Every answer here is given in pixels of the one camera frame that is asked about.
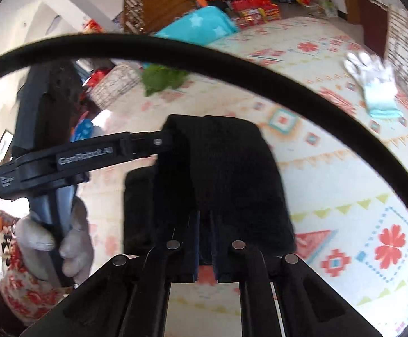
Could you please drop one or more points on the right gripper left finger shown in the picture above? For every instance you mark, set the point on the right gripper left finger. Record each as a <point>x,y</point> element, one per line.
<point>128,297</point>

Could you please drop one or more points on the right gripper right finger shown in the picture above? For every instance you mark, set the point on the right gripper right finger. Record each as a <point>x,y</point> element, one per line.
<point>280,294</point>

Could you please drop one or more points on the black pants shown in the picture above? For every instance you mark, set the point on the black pants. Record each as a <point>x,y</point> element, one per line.
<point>219,168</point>

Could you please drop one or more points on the left hand white glove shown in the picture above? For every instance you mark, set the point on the left hand white glove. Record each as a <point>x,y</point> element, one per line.
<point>76,249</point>

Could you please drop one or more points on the blue tissue pack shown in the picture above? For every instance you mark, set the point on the blue tissue pack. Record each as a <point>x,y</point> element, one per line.
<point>83,130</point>

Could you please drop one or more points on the white grey patterned chair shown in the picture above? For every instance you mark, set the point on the white grey patterned chair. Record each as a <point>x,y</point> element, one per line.
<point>122,78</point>

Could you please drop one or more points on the green leafy vegetable bunch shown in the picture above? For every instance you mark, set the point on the green leafy vegetable bunch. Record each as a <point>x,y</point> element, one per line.
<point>157,78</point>

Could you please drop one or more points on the wooden staircase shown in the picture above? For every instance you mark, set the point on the wooden staircase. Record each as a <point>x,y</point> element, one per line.
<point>150,16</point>

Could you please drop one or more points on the turquoise star towel chair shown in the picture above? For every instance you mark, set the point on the turquoise star towel chair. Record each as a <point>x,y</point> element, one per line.
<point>201,27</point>

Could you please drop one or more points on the white work glove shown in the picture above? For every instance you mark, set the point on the white work glove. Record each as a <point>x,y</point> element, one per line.
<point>377,82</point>

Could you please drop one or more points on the side table with patterned cloth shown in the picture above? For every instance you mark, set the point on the side table with patterned cloth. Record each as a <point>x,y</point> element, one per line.
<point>372,15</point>

